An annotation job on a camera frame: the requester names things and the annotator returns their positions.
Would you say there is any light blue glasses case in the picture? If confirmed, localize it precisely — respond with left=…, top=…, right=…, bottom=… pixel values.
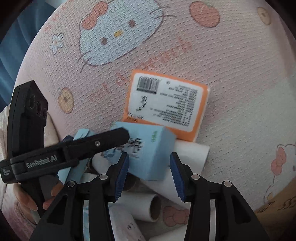
left=58, top=128, right=95, bottom=184

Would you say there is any light blue small box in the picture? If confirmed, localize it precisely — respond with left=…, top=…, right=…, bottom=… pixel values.
left=103, top=121, right=176, bottom=181

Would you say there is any orange labelled box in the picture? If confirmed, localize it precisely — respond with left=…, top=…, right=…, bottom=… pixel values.
left=122, top=70, right=210, bottom=142

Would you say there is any person's left hand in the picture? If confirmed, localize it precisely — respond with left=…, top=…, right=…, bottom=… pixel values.
left=13, top=181, right=64, bottom=211

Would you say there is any brown cardboard box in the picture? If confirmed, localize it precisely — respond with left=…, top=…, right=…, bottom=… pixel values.
left=255, top=180, right=295, bottom=240

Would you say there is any white cardboard tube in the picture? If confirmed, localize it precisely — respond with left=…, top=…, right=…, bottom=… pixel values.
left=142, top=140, right=210, bottom=209
left=110, top=191, right=162, bottom=222
left=109, top=204, right=145, bottom=241

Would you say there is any pink Hello Kitty blanket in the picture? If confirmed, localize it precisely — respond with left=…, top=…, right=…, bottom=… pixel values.
left=1, top=1, right=295, bottom=211

